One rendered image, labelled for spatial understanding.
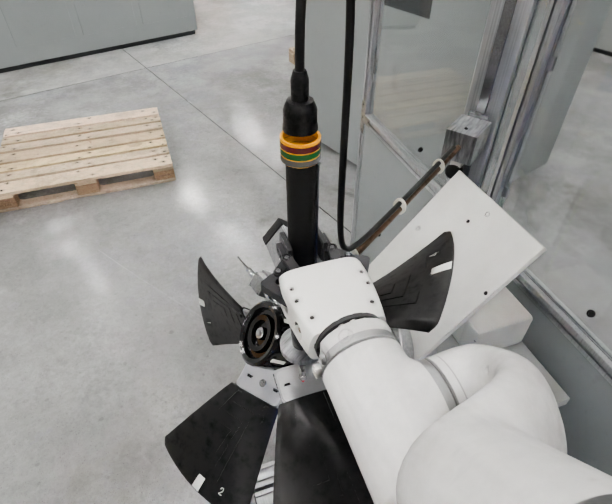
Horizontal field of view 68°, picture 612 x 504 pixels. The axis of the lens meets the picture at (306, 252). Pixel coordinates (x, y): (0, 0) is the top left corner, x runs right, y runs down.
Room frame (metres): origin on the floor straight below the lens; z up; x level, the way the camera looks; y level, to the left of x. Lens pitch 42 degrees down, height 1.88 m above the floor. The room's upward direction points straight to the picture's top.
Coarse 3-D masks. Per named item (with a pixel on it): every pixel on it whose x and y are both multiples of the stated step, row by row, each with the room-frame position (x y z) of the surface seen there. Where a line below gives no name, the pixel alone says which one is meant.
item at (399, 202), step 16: (304, 0) 0.43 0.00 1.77; (352, 0) 0.50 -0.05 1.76; (304, 16) 0.43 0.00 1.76; (352, 16) 0.50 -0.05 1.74; (304, 32) 0.43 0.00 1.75; (352, 32) 0.50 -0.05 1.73; (304, 48) 0.43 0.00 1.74; (352, 48) 0.50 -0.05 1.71; (304, 64) 0.43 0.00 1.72; (352, 64) 0.50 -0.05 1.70
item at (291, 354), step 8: (288, 336) 0.44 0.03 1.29; (280, 344) 0.43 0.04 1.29; (288, 344) 0.43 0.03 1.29; (288, 352) 0.41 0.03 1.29; (296, 352) 0.41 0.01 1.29; (304, 352) 0.41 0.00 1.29; (288, 360) 0.40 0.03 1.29; (296, 360) 0.40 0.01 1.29; (304, 360) 0.40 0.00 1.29; (312, 360) 0.40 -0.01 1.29
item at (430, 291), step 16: (448, 240) 0.54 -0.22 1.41; (416, 256) 0.55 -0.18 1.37; (448, 256) 0.49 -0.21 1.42; (400, 272) 0.52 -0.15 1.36; (416, 272) 0.49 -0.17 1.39; (448, 272) 0.45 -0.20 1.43; (384, 288) 0.48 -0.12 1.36; (400, 288) 0.46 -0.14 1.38; (416, 288) 0.45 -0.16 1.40; (432, 288) 0.43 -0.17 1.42; (448, 288) 0.42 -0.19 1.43; (384, 304) 0.44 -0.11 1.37; (400, 304) 0.43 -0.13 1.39; (416, 304) 0.41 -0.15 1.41; (432, 304) 0.40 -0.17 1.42; (400, 320) 0.39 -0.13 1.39; (416, 320) 0.38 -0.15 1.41; (432, 320) 0.37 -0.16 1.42
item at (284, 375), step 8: (280, 368) 0.45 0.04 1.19; (288, 368) 0.45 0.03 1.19; (296, 368) 0.45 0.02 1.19; (312, 368) 0.45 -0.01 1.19; (280, 376) 0.44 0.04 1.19; (288, 376) 0.44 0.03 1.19; (296, 376) 0.44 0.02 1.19; (312, 376) 0.44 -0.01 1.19; (280, 384) 0.42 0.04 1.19; (296, 384) 0.42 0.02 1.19; (304, 384) 0.42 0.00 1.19; (312, 384) 0.42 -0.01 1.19; (320, 384) 0.43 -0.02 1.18; (280, 392) 0.41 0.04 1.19; (288, 392) 0.41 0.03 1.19; (296, 392) 0.41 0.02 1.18; (304, 392) 0.41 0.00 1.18; (312, 392) 0.41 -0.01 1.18; (288, 400) 0.40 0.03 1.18
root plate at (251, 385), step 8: (248, 368) 0.49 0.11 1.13; (256, 368) 0.49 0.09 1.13; (240, 376) 0.48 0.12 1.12; (256, 376) 0.48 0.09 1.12; (264, 376) 0.48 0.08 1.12; (272, 376) 0.48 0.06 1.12; (240, 384) 0.47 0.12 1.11; (248, 384) 0.47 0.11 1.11; (256, 384) 0.47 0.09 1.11; (272, 384) 0.47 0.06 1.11; (256, 392) 0.46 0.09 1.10; (264, 392) 0.46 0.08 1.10; (272, 392) 0.46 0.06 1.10; (264, 400) 0.45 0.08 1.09; (272, 400) 0.45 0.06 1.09
